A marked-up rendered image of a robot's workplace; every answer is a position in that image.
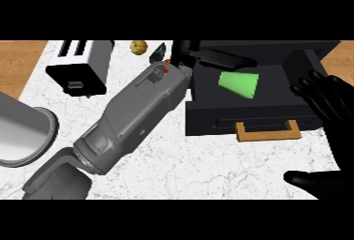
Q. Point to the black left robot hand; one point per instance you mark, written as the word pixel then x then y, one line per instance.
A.
pixel 215 57

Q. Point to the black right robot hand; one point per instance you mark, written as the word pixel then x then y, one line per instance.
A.
pixel 336 131

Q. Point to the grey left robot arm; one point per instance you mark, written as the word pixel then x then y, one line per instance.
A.
pixel 133 112

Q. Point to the green cup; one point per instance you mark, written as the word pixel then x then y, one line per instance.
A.
pixel 239 83

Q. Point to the black open drawer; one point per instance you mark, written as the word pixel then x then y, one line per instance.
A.
pixel 271 98

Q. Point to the black drawer front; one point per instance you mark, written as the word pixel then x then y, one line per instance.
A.
pixel 205 122

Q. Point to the dark green bottle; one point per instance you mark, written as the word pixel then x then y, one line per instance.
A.
pixel 159 53

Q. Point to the black cabinet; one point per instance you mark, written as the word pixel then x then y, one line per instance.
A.
pixel 276 50

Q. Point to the yellow-brown potato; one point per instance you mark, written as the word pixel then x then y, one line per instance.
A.
pixel 139 47

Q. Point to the black and white toaster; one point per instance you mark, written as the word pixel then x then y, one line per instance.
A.
pixel 83 67

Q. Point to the grey metal pot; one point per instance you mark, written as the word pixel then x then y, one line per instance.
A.
pixel 22 134

